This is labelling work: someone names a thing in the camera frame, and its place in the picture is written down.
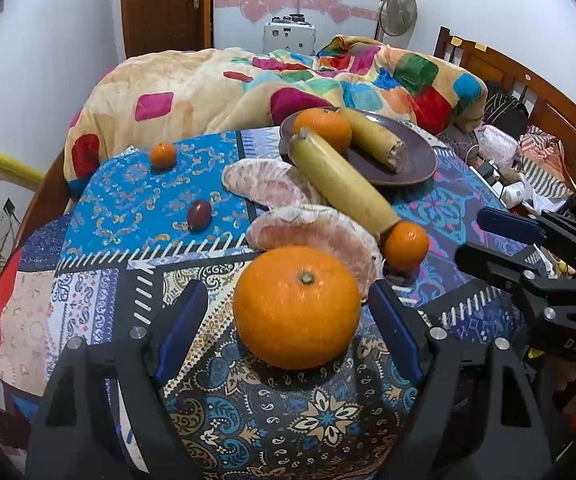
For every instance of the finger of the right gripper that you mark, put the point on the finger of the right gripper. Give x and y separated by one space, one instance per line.
494 268
503 223

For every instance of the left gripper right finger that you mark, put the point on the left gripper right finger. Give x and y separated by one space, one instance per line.
403 331

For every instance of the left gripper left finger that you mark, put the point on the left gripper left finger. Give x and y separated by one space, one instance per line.
174 329

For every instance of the large orange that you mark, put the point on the large orange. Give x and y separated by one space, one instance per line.
330 125
296 307

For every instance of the pomelo segment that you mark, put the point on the pomelo segment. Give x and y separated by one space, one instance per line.
270 183
323 228

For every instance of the yellow sugarcane piece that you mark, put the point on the yellow sugarcane piece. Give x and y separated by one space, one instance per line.
376 140

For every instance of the small mandarin right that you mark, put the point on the small mandarin right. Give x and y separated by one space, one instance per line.
406 247

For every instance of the small mandarin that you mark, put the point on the small mandarin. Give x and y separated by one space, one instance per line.
406 247
163 156

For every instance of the purple round plate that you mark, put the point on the purple round plate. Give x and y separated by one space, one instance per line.
420 163

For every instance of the patterned blue tablecloth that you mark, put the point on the patterned blue tablecloth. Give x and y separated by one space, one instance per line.
78 299

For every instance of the dark red plum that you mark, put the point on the dark red plum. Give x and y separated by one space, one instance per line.
199 215

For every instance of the black striped bag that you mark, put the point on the black striped bag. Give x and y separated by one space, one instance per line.
507 114

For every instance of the wooden headboard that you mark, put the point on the wooden headboard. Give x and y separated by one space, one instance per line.
549 109

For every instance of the small mandarin far left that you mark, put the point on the small mandarin far left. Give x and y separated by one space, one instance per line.
163 156

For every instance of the colourful patchwork blanket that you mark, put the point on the colourful patchwork blanket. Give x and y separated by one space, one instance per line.
176 95

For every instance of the standing electric fan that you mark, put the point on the standing electric fan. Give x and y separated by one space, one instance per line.
396 18

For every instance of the white suitcase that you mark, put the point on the white suitcase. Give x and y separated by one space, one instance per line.
291 33

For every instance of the brown wooden door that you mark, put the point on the brown wooden door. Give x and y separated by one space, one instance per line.
160 25

